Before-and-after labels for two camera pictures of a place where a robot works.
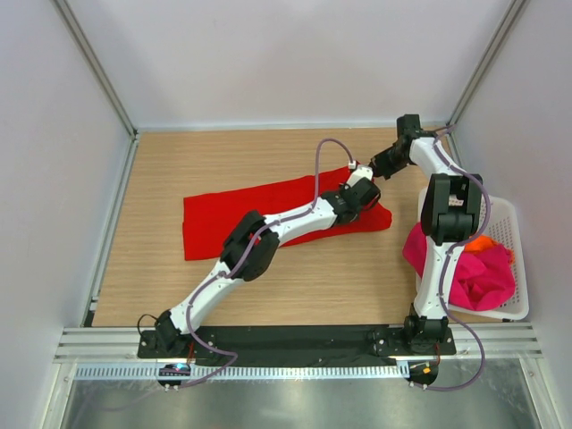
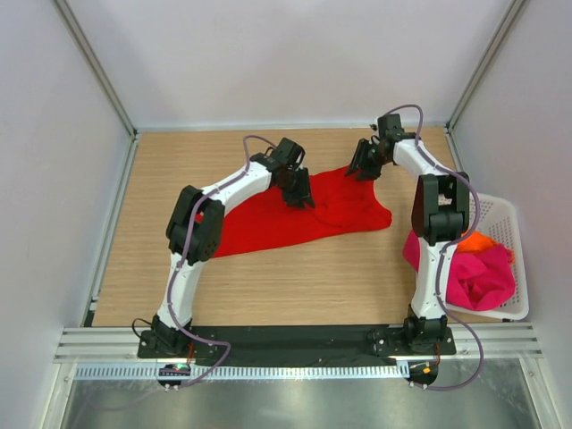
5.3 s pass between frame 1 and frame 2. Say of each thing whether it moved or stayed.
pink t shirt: stayed
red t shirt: stayed
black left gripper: moved
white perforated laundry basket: stayed
